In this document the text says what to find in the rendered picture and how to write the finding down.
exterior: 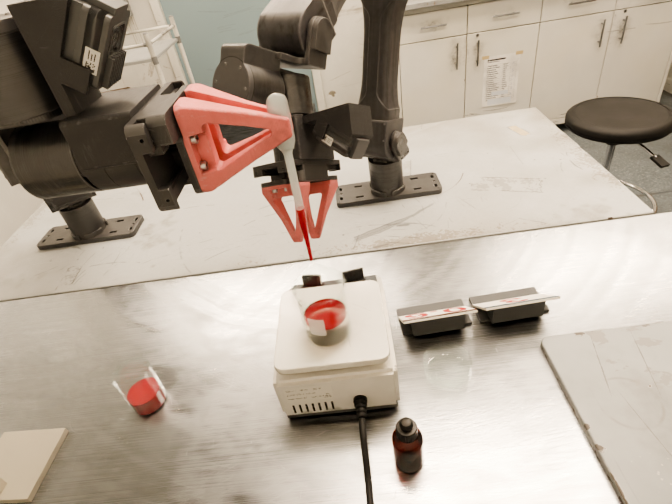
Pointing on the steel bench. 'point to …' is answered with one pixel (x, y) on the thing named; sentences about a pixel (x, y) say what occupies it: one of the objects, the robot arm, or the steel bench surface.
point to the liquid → (305, 231)
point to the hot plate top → (356, 353)
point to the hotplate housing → (341, 386)
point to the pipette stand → (26, 461)
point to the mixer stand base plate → (622, 402)
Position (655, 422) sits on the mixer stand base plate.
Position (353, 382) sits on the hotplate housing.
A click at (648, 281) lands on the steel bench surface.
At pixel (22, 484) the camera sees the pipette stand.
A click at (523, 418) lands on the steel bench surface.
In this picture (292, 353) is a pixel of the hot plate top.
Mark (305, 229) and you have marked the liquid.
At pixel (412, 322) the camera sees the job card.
